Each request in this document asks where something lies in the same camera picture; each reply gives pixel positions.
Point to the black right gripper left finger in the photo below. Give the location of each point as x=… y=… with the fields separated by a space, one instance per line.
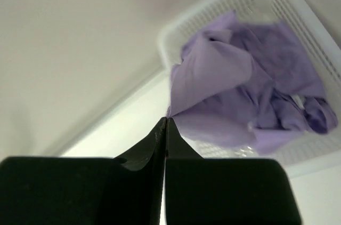
x=126 y=189

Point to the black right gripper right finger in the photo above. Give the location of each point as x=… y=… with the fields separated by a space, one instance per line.
x=224 y=191

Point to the lavender t shirt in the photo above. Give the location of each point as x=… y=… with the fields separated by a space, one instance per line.
x=242 y=84

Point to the white plastic basket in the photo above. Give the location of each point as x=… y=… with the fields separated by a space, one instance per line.
x=311 y=152

